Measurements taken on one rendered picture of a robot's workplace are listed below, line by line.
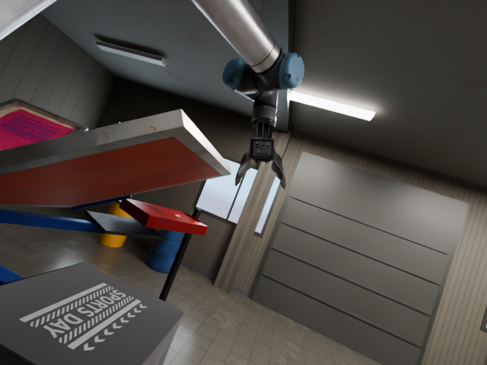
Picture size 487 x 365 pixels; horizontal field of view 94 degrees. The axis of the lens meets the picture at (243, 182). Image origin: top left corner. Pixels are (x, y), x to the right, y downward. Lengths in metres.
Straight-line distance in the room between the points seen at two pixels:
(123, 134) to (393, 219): 4.02
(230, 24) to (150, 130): 0.25
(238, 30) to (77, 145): 0.39
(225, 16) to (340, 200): 3.69
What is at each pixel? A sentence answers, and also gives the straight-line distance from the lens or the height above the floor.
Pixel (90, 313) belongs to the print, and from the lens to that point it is 0.92.
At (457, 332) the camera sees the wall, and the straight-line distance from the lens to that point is 4.83.
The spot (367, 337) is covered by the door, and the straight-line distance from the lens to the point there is 4.40.
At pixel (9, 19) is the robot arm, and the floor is 1.55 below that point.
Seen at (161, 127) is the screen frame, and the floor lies 1.51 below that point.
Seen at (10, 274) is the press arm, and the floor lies 0.92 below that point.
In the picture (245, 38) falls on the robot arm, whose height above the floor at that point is 1.73.
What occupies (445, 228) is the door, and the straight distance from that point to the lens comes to 4.53.
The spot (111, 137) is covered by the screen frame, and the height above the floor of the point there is 1.46.
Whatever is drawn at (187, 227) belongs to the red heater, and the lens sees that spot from 2.00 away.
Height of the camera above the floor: 1.43
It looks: 5 degrees up
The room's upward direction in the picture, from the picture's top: 21 degrees clockwise
